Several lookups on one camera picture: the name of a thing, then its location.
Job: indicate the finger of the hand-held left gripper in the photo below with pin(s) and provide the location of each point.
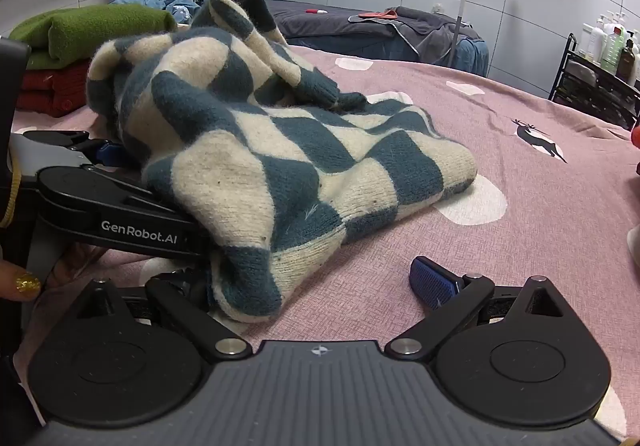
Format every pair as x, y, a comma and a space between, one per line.
110, 154
125, 216

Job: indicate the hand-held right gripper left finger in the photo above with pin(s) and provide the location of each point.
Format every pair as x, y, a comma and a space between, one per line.
175, 298

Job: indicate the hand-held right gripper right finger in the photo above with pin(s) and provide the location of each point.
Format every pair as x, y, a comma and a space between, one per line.
430, 283

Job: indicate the teal cream checkered sweater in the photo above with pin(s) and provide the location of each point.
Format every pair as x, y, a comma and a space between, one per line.
280, 165

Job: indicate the person's left hand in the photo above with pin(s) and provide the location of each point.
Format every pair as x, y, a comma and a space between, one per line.
22, 283

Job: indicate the folded red sweater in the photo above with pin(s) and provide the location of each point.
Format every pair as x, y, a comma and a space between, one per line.
55, 88

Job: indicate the folded green sweater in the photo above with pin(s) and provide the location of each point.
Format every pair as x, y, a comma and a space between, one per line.
90, 28

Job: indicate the white object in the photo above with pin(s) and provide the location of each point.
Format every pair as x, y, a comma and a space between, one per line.
635, 246

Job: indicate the dark grey massage bed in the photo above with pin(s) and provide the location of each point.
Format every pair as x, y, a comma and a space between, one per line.
320, 33

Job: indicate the small red white item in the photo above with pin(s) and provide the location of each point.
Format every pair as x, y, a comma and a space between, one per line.
316, 11

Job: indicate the red object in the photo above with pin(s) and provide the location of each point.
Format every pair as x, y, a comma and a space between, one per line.
636, 135

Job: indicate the black trolley rack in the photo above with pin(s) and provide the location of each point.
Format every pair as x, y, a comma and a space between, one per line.
590, 85

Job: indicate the grey towel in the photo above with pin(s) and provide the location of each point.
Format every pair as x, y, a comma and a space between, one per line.
425, 28

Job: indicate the red cloth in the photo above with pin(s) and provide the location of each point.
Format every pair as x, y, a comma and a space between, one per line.
380, 15

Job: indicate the row of bottles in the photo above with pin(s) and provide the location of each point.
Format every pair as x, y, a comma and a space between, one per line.
612, 50

